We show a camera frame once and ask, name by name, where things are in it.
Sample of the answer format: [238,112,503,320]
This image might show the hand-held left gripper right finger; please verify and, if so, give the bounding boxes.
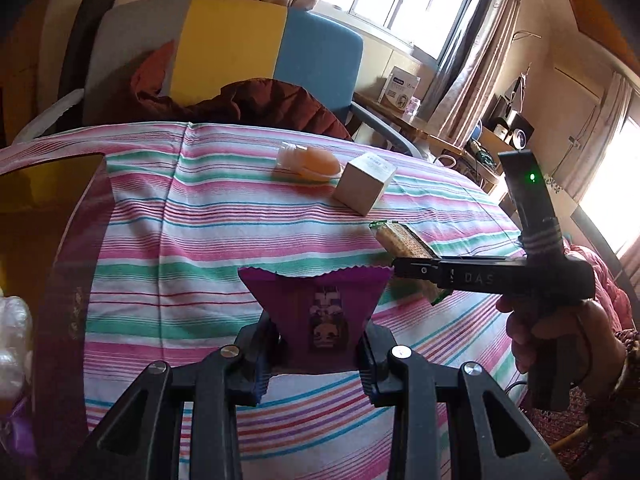
[354,327,568,480]

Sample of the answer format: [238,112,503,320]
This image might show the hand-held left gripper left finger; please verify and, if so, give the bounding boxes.
[65,312,276,480]

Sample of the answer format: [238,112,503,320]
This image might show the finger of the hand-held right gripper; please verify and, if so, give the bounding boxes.
[392,257,455,292]

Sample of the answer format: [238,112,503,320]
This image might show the green cracker packet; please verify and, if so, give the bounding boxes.
[369,220,453,306]

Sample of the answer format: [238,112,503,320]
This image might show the purple snack packet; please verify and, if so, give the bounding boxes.
[237,265,393,376]
[0,395,38,466]

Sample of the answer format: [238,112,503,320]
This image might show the white plastic bag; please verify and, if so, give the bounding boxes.
[0,294,33,413]

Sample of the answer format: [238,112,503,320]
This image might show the person's right forearm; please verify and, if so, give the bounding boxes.
[582,327,640,441]

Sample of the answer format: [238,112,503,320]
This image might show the person's right hand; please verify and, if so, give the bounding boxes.
[495,295,627,388]

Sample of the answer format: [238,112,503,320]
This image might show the pink quilt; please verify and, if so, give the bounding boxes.
[562,240,636,321]

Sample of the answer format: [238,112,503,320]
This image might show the beige cardboard box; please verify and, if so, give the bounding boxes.
[333,152,397,216]

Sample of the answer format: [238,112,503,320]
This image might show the wooden side desk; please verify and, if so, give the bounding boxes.
[352,92,516,201]

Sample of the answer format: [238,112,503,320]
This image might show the black speaker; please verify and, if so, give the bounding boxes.
[492,95,536,148]

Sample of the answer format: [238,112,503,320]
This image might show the red patterned cushion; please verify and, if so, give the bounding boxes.
[522,390,608,466]

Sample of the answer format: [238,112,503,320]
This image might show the striped tablecloth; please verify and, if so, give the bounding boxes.
[0,121,571,480]

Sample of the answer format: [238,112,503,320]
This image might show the white carton box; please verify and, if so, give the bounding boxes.
[380,66,422,111]

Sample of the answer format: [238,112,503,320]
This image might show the beige curtain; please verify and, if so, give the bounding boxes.
[425,0,531,146]

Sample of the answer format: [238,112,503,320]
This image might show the dark red jacket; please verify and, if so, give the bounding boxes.
[131,40,353,141]

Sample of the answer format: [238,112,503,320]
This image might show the grey yellow blue chair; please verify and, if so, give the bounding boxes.
[12,0,426,161]

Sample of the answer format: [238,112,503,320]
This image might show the black chair back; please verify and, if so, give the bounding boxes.
[57,0,117,103]

